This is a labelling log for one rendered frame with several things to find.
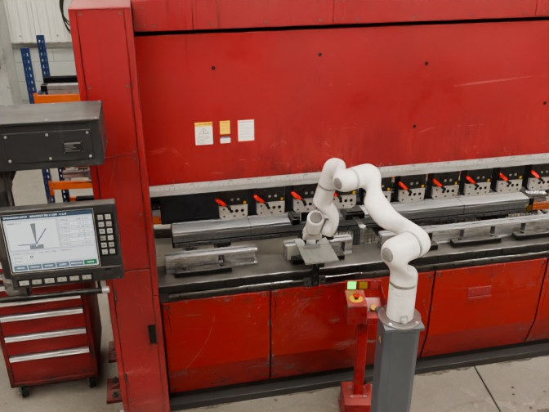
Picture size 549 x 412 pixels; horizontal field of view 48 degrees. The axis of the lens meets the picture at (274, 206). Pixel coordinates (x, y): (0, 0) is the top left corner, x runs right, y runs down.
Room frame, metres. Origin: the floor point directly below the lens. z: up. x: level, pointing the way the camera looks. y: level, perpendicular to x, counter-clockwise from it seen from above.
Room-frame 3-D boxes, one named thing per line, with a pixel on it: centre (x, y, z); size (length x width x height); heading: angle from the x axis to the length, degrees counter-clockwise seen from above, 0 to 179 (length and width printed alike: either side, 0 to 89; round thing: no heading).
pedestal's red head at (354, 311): (2.79, -0.48, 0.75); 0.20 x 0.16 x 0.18; 90
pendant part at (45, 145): (2.34, 0.94, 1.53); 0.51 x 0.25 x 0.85; 101
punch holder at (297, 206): (3.06, -0.17, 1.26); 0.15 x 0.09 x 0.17; 102
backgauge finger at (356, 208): (3.28, -0.48, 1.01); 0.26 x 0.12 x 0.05; 12
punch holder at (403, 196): (3.18, -0.76, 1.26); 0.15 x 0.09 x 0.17; 102
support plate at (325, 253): (2.92, -0.22, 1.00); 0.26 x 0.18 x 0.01; 12
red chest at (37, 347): (3.10, 1.35, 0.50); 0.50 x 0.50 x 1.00; 12
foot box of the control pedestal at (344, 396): (2.76, -0.48, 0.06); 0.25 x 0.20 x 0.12; 0
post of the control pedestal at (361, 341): (2.79, -0.48, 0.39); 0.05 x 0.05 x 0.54; 0
